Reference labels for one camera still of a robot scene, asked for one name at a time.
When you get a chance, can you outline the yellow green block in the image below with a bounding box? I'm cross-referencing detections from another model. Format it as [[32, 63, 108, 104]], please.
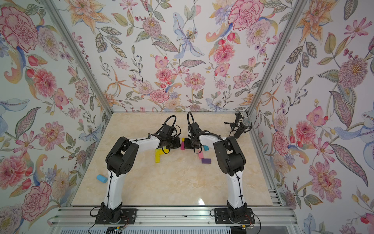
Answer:
[[155, 150, 160, 163]]

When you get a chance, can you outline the light pink block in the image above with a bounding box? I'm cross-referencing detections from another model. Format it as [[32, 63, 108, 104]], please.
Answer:
[[198, 152, 204, 160]]

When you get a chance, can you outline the purple block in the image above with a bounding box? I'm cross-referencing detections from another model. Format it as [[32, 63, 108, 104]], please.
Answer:
[[201, 158, 211, 164]]

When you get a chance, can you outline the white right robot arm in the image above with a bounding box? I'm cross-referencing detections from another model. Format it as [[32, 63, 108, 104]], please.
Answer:
[[187, 122, 247, 223]]

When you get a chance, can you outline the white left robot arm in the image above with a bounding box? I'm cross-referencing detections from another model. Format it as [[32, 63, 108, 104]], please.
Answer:
[[100, 124, 181, 223]]

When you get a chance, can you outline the light blue block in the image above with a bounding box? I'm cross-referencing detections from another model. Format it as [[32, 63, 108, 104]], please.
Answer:
[[96, 175, 108, 183]]

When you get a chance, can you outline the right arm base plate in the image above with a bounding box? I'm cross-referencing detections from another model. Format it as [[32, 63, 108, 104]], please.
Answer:
[[211, 208, 256, 225]]

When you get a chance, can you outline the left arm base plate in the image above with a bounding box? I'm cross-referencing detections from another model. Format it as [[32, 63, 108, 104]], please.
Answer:
[[94, 209, 138, 225]]

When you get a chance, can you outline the aluminium frame rail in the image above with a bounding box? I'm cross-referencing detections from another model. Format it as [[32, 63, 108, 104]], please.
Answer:
[[47, 206, 298, 227]]

